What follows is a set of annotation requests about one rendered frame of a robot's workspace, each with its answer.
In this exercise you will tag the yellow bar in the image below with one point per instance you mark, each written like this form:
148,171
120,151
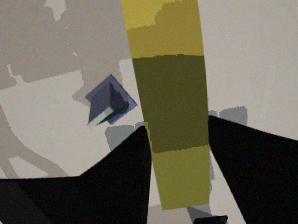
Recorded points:
165,38

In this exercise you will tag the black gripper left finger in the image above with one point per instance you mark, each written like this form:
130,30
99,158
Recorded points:
113,191

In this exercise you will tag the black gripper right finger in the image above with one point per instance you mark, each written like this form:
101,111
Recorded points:
261,170

